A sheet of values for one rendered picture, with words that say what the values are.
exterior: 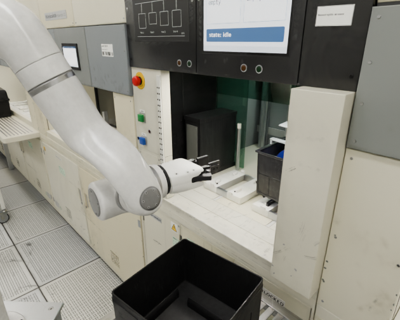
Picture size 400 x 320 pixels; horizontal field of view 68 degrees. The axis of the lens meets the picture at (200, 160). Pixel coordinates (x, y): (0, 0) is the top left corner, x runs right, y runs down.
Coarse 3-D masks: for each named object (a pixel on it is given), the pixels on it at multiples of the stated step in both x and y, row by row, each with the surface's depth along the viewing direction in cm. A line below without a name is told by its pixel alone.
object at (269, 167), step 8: (272, 144) 116; (280, 144) 119; (264, 152) 113; (272, 152) 117; (264, 160) 110; (272, 160) 107; (280, 160) 104; (264, 168) 111; (272, 168) 108; (280, 168) 105; (264, 176) 112; (272, 176) 109; (280, 176) 106; (264, 184) 113; (272, 184) 110; (280, 184) 107; (264, 192) 115; (272, 192) 112; (272, 200) 117
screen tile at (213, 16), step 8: (232, 0) 77; (240, 0) 75; (208, 8) 84; (216, 8) 82; (224, 8) 80; (232, 8) 78; (240, 8) 76; (208, 16) 84; (216, 16) 82; (224, 16) 80; (232, 16) 78
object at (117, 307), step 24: (168, 264) 88; (192, 264) 93; (216, 264) 86; (120, 288) 74; (144, 288) 82; (168, 288) 91; (192, 288) 95; (216, 288) 89; (240, 288) 83; (120, 312) 72; (144, 312) 85; (168, 312) 86; (192, 312) 86; (216, 312) 86; (240, 312) 68
